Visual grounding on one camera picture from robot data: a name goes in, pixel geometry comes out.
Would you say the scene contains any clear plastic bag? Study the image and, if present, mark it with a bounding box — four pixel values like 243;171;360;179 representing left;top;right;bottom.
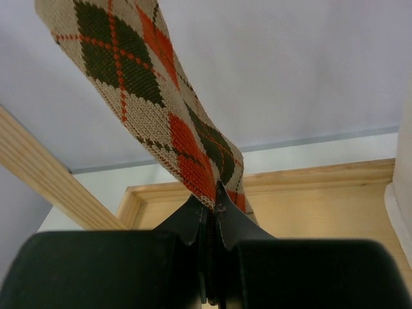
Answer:
384;91;411;264

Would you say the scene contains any wooden clothes rack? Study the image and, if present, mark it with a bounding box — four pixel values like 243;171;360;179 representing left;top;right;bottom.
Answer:
1;109;411;281

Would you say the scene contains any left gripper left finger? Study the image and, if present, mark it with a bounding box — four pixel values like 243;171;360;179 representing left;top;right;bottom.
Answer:
1;197;207;308

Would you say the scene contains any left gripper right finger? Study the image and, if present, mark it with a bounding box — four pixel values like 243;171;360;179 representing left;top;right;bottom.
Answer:
216;183;411;308

